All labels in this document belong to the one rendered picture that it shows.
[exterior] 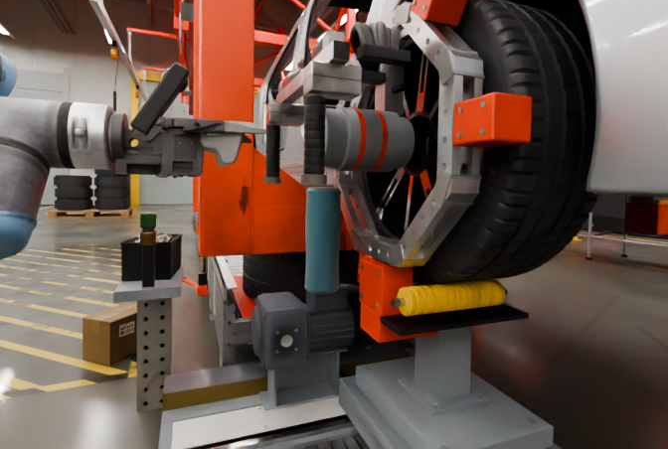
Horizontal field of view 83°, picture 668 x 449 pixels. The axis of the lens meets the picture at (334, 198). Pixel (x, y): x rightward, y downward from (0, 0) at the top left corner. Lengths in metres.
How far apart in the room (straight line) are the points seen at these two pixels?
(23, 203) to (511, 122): 0.63
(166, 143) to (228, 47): 0.75
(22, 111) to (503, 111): 0.63
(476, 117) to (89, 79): 13.93
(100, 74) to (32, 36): 1.91
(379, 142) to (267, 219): 0.56
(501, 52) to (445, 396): 0.77
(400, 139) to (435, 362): 0.54
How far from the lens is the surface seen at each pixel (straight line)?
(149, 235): 1.16
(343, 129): 0.79
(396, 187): 1.01
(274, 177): 0.96
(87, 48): 14.54
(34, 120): 0.60
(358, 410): 1.16
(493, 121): 0.60
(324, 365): 1.39
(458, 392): 1.08
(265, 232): 1.25
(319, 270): 0.94
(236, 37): 1.30
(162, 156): 0.58
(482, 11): 0.80
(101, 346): 1.91
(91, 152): 0.59
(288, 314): 1.10
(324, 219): 0.92
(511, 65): 0.72
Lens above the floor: 0.75
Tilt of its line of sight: 2 degrees down
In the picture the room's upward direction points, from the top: 1 degrees clockwise
